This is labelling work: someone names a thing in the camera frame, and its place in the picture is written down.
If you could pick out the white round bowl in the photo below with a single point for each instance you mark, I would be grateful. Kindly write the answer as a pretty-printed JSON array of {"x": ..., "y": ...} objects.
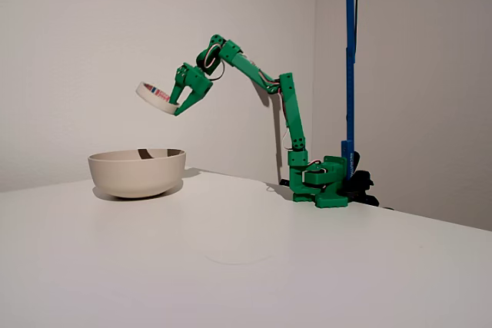
[{"x": 134, "y": 178}]

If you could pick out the blue camera pole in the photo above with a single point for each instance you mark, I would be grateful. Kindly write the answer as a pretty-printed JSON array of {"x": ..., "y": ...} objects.
[{"x": 350, "y": 74}]

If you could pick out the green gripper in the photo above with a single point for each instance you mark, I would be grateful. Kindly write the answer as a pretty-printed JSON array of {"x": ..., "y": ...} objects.
[{"x": 191, "y": 81}]

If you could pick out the black table clamp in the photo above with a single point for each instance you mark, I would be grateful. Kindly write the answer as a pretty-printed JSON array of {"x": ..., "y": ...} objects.
[{"x": 361, "y": 182}]

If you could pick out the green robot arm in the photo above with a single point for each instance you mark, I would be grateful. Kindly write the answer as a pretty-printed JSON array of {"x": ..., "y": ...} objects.
[{"x": 294, "y": 113}]

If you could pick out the white masking tape roll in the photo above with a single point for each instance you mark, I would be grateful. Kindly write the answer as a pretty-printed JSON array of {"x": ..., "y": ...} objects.
[{"x": 148, "y": 93}]

